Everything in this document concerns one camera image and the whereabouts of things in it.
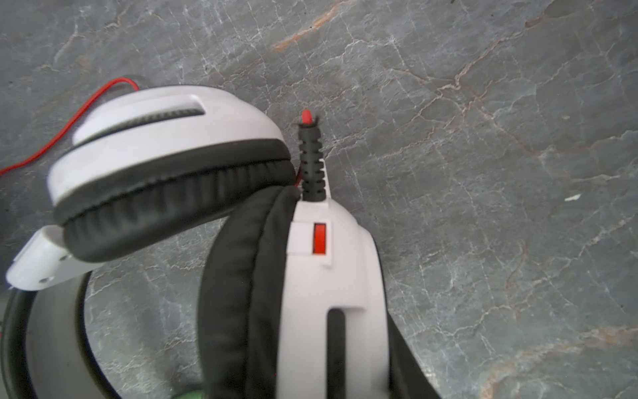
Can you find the white headphones with black pads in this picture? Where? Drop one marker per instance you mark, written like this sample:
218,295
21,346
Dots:
292,299

